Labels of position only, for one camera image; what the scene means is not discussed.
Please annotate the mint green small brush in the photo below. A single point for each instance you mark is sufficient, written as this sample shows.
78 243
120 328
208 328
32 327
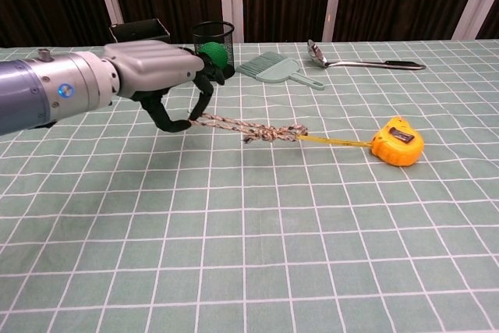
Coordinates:
273 68

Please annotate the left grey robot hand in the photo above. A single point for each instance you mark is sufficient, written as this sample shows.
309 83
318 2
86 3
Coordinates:
152 66

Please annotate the black mesh pen holder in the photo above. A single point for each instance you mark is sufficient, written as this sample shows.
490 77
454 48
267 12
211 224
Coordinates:
226 36

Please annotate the yellow tape measure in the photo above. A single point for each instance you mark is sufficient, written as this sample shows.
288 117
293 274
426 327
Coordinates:
397 147

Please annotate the green textured ball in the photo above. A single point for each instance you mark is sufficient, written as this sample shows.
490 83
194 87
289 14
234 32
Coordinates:
213 52

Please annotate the green checked tablecloth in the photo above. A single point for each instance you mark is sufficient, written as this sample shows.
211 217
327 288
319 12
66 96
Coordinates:
249 212

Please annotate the black square box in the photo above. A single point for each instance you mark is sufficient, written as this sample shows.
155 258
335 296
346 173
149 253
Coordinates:
136 30

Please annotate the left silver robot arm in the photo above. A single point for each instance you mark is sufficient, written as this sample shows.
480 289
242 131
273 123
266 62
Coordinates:
50 89

